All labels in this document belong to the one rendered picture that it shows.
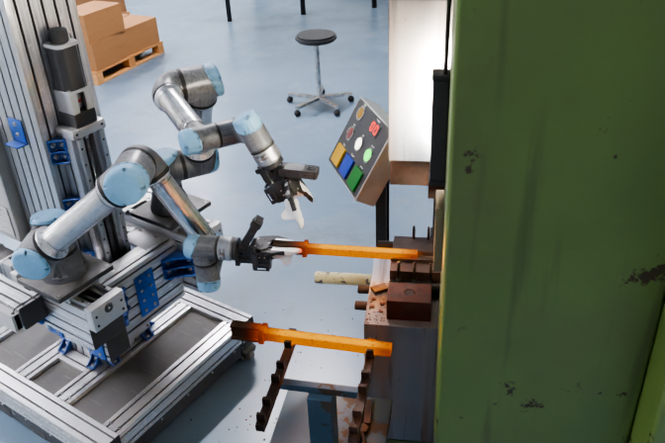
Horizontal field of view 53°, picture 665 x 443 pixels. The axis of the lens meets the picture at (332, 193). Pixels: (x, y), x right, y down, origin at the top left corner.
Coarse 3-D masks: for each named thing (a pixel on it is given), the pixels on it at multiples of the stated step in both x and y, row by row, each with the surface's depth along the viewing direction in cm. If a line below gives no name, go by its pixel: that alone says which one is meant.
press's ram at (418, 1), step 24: (408, 0) 148; (432, 0) 148; (408, 24) 151; (432, 24) 150; (408, 48) 154; (432, 48) 153; (408, 72) 156; (408, 96) 159; (408, 120) 162; (408, 144) 165
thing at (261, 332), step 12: (240, 324) 175; (252, 324) 175; (264, 324) 175; (240, 336) 176; (252, 336) 175; (264, 336) 173; (276, 336) 172; (288, 336) 172; (300, 336) 171; (312, 336) 171; (324, 336) 171; (336, 336) 171; (336, 348) 170; (348, 348) 169; (360, 348) 168; (372, 348) 167; (384, 348) 166
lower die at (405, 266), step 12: (396, 240) 206; (408, 240) 206; (420, 240) 206; (432, 240) 205; (396, 264) 193; (408, 264) 193; (420, 264) 193; (432, 264) 193; (396, 276) 192; (408, 276) 191; (420, 276) 190; (432, 276) 190
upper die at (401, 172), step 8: (392, 160) 174; (400, 160) 173; (392, 168) 175; (400, 168) 175; (408, 168) 174; (416, 168) 174; (424, 168) 174; (392, 176) 176; (400, 176) 176; (408, 176) 175; (416, 176) 175; (424, 176) 175; (392, 184) 177; (400, 184) 177; (408, 184) 176; (416, 184) 176; (424, 184) 176
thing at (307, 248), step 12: (276, 240) 202; (288, 240) 202; (312, 252) 199; (324, 252) 199; (336, 252) 198; (348, 252) 197; (360, 252) 197; (372, 252) 196; (384, 252) 196; (396, 252) 196; (408, 252) 195
